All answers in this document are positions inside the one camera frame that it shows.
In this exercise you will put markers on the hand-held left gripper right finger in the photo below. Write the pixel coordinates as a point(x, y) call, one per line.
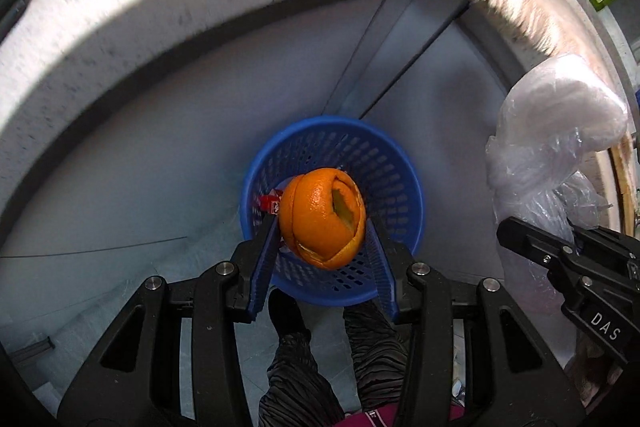
point(377, 267)

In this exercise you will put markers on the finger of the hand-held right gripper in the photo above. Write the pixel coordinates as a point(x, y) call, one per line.
point(615, 252)
point(535, 244)

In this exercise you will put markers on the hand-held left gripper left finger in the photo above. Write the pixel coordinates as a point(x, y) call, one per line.
point(265, 257)

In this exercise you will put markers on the red white snack bag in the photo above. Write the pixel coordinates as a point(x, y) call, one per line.
point(270, 203)

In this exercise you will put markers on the orange peel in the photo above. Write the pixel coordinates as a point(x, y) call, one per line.
point(315, 217)

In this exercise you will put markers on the blue plastic basket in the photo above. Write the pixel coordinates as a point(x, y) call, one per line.
point(390, 167)

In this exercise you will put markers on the clear plastic bag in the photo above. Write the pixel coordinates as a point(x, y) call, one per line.
point(545, 122)

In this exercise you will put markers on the striped pants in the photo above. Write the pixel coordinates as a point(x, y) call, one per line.
point(300, 382)

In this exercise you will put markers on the grey cabinet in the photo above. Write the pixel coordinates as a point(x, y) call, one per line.
point(425, 72)

